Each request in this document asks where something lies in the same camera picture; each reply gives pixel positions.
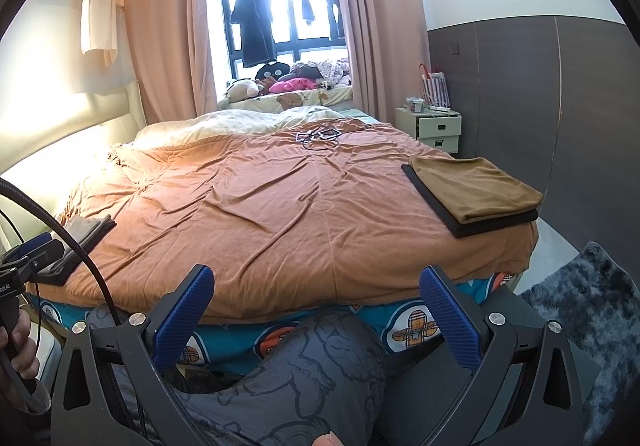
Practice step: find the long dark hanging garment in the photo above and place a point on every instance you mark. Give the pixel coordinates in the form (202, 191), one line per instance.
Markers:
(332, 0)

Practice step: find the pink plush cloth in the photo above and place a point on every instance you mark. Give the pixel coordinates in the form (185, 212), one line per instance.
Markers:
(292, 85)

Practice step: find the grey folded clothes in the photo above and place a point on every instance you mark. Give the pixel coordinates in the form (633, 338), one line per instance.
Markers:
(90, 231)

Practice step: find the white power strip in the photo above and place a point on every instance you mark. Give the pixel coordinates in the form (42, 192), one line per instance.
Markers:
(442, 109)

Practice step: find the grey shaggy rug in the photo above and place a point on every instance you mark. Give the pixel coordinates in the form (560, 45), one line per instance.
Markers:
(600, 296)

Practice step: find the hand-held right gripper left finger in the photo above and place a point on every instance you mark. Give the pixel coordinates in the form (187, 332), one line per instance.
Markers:
(182, 316)

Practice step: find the bear print bedding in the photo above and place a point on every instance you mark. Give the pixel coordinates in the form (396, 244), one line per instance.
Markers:
(295, 100)

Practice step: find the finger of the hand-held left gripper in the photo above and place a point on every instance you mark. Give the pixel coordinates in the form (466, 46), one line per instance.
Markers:
(50, 258)
(36, 243)

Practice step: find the white nightstand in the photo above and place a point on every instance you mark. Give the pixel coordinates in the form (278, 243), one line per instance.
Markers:
(440, 130)

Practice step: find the person's left hand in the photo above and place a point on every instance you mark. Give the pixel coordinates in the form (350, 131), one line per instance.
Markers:
(27, 351)

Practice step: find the orange blanket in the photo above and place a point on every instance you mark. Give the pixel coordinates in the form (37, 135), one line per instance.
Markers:
(250, 226)

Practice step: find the person's grey printed pants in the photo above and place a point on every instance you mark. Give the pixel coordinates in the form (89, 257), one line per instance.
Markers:
(310, 366)

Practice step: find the floral cloth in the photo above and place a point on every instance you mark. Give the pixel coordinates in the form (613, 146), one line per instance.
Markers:
(335, 68)

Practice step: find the tan printed t-shirt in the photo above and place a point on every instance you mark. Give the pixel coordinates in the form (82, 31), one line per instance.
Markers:
(475, 186)

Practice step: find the black plush toy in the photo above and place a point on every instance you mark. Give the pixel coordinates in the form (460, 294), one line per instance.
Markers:
(272, 70)

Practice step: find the teal printed bed sheet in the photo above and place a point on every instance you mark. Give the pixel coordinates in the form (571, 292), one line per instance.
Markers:
(360, 331)

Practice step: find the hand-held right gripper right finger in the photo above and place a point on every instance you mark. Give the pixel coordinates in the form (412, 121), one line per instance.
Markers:
(450, 321)

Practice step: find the red striped bag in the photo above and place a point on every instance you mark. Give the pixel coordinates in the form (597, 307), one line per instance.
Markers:
(436, 88)

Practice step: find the white hanging shirt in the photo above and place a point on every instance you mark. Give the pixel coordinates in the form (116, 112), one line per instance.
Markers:
(100, 5)

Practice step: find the dark hanging jacket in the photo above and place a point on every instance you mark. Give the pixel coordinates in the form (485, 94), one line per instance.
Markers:
(252, 20)

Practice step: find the pink curtain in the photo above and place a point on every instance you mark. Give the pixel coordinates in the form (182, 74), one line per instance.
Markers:
(380, 25)
(165, 35)

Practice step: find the small box on nightstand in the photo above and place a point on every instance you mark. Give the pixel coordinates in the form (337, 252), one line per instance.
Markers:
(415, 103)

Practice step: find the black folded clothes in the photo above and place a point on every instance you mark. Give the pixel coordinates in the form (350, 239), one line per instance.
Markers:
(495, 221)

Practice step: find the white plush toy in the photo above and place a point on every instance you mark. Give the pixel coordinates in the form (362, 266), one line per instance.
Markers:
(242, 89)

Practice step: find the black framed window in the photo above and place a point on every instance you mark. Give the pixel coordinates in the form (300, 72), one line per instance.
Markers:
(285, 44)

